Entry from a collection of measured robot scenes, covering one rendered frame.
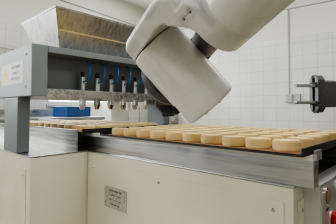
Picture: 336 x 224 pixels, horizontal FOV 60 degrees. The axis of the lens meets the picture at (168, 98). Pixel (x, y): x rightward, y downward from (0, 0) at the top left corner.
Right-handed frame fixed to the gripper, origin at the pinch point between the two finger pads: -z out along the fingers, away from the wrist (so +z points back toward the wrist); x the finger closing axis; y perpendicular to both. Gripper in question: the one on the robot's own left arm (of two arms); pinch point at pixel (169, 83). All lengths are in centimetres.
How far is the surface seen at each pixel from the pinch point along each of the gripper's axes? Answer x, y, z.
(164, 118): -9, 0, -86
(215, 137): -11.3, -10.3, -7.4
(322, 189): -20.0, -28.5, 2.5
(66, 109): -5, 123, -324
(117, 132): -12.0, 14.8, -31.6
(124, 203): -32.3, 12.4, -29.6
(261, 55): 84, -164, -414
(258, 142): -11.4, -17.2, 0.5
